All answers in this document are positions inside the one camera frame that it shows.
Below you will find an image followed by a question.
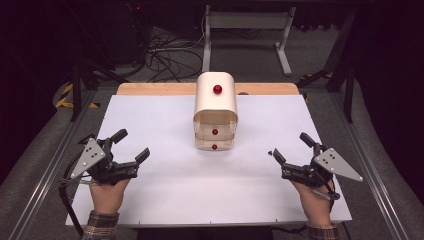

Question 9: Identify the white foam board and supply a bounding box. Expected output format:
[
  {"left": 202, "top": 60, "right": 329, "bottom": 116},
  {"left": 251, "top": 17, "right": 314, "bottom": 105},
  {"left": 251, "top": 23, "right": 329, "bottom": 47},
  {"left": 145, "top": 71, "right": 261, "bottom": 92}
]
[{"left": 65, "top": 94, "right": 353, "bottom": 228}]

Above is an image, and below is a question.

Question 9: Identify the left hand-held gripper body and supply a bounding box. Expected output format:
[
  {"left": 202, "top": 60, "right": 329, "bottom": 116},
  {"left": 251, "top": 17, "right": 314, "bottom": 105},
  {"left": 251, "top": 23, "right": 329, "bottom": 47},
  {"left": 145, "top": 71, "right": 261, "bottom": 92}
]
[{"left": 69, "top": 134, "right": 139, "bottom": 186}]

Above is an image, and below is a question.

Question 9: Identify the person's left hand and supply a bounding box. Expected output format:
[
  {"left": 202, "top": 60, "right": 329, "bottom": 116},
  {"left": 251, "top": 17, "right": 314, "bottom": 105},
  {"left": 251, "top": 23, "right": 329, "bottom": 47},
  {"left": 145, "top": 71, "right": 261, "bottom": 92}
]
[{"left": 89, "top": 178, "right": 131, "bottom": 215}]

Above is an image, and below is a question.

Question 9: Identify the clear drawer red knob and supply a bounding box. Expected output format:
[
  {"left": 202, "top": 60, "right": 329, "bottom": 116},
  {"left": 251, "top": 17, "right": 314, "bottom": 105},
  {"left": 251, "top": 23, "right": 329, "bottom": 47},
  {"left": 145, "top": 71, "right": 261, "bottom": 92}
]
[
  {"left": 194, "top": 137, "right": 235, "bottom": 152},
  {"left": 193, "top": 120, "right": 238, "bottom": 141}
]

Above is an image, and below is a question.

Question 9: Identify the person's right hand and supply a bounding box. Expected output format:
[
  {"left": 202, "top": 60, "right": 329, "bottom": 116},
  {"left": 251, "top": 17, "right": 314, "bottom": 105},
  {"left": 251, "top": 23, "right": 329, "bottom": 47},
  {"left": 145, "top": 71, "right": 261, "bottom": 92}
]
[{"left": 291, "top": 180, "right": 336, "bottom": 228}]

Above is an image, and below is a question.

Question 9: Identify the yellow black hazard tape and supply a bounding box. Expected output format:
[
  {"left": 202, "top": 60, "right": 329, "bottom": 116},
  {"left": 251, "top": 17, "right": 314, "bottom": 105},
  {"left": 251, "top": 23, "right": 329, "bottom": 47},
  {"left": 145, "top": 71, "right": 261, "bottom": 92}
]
[{"left": 54, "top": 83, "right": 101, "bottom": 110}]

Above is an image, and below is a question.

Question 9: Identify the black metal stand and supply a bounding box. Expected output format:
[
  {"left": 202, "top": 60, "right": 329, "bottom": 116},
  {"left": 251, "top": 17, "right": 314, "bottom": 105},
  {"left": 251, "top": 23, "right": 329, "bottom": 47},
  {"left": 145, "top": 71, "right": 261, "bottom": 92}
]
[
  {"left": 295, "top": 9, "right": 357, "bottom": 125},
  {"left": 70, "top": 49, "right": 129, "bottom": 123}
]

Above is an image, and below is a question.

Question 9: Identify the bundle of floor cables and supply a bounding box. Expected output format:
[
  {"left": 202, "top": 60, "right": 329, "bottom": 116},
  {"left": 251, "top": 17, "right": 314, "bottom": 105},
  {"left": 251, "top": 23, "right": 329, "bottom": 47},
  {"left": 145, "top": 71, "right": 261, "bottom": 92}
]
[{"left": 145, "top": 28, "right": 205, "bottom": 83}]

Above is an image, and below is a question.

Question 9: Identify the aluminium floor rail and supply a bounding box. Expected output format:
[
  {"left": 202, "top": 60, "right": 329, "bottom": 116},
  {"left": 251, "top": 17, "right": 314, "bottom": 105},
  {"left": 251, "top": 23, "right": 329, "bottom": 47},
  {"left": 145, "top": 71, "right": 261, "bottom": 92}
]
[
  {"left": 329, "top": 93, "right": 408, "bottom": 240},
  {"left": 8, "top": 89, "right": 98, "bottom": 240}
]

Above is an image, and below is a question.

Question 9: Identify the desk with white metal frame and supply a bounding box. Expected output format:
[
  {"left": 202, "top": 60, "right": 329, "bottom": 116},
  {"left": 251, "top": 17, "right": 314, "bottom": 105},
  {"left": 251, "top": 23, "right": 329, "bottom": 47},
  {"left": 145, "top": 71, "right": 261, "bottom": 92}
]
[{"left": 201, "top": 4, "right": 297, "bottom": 76}]

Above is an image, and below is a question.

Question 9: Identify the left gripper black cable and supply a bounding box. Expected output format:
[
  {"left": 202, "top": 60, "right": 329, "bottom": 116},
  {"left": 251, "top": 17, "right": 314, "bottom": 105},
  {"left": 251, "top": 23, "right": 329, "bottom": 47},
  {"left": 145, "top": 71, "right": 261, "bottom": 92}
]
[{"left": 58, "top": 156, "right": 85, "bottom": 238}]

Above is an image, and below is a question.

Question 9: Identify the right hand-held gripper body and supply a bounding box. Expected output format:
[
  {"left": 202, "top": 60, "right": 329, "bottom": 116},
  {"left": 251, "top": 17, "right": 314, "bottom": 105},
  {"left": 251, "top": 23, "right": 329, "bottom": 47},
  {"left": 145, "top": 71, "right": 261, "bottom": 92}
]
[{"left": 281, "top": 142, "right": 364, "bottom": 189}]

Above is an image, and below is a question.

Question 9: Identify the cream drawer cabinet red knob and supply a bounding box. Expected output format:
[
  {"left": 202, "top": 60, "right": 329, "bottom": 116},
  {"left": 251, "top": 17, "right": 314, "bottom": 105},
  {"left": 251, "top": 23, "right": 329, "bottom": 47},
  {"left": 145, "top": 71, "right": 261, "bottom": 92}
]
[{"left": 193, "top": 71, "right": 239, "bottom": 152}]

